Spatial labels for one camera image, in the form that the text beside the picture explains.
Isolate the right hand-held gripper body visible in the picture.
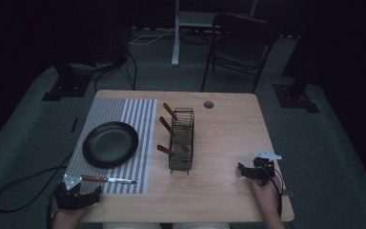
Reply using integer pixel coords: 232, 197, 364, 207
249, 150, 283, 187

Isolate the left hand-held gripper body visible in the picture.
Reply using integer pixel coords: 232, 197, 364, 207
54, 174, 93, 212

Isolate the person's left hand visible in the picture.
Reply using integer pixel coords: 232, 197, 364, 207
51, 199, 89, 227

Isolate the person's right hand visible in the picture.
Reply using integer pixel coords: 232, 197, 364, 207
251, 174, 284, 215

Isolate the black round plate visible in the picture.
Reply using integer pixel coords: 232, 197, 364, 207
82, 120, 140, 170

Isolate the black stand base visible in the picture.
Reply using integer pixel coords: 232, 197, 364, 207
272, 74, 321, 115
41, 61, 93, 102

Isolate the grey striped placemat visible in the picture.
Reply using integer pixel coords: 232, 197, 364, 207
64, 97, 158, 196

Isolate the black folding chair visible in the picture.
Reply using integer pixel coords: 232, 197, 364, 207
200, 12, 276, 94

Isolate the wooden-handled table knife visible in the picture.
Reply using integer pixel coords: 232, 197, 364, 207
80, 174, 139, 186

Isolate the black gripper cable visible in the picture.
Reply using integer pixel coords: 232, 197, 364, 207
261, 163, 284, 218

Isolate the black floor cable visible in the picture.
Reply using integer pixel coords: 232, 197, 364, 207
0, 152, 74, 215

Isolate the black wire cutlery basket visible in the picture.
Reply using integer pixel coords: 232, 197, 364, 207
168, 107, 195, 176

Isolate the wooden-handled utensil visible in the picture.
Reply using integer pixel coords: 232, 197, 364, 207
162, 102, 191, 132
158, 115, 191, 153
156, 144, 187, 160

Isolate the black cable bundle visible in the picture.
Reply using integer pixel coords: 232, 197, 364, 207
92, 49, 139, 93

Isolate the white desk frame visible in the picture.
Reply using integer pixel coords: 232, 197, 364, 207
170, 0, 259, 68

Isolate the white floor cable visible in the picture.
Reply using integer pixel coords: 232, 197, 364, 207
128, 28, 176, 47

